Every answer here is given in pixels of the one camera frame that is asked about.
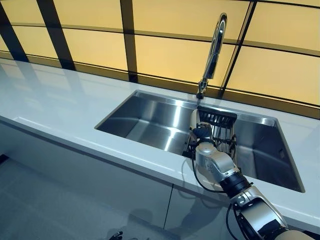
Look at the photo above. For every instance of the black dish rack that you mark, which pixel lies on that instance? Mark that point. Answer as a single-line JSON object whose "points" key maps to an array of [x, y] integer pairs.
{"points": [[222, 120]]}

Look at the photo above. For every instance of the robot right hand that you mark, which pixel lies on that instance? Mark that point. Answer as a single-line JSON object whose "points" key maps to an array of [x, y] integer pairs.
{"points": [[202, 132]]}

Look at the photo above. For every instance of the beige ceramic plate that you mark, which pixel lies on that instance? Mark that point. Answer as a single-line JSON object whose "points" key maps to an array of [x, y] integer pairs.
{"points": [[193, 118]]}

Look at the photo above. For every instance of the stainless steel sink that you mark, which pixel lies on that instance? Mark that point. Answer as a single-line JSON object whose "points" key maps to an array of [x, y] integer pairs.
{"points": [[150, 120]]}

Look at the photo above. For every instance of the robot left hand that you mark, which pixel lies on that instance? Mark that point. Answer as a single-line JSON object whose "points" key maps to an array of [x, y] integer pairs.
{"points": [[115, 235]]}

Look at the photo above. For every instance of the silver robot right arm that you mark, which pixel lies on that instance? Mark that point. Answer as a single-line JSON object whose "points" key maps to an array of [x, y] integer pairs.
{"points": [[220, 162]]}

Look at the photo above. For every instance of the yellow window with dark frame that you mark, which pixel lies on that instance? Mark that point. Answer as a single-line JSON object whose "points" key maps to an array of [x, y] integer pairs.
{"points": [[175, 55]]}

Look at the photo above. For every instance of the chrome kitchen faucet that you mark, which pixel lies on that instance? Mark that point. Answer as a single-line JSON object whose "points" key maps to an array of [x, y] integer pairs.
{"points": [[215, 50]]}

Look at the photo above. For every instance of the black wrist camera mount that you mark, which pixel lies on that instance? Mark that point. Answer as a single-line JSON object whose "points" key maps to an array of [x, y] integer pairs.
{"points": [[192, 150]]}

